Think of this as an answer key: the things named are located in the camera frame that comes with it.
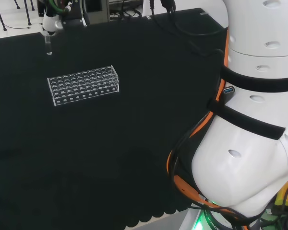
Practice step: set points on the grey metal stand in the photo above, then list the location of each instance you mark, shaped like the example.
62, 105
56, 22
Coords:
98, 12

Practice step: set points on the black bench cloth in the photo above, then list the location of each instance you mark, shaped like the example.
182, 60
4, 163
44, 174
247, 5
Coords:
98, 143

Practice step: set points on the clear plastic test tube rack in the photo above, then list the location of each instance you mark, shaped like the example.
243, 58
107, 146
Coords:
82, 85

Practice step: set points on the yellow emergency stop button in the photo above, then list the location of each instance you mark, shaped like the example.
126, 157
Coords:
284, 195

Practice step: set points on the clear glass test tube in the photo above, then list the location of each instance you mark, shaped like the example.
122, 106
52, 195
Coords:
48, 46

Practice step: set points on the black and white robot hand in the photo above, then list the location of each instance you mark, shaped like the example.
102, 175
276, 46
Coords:
51, 22

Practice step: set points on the black tripod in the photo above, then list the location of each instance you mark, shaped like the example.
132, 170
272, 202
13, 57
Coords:
0, 15

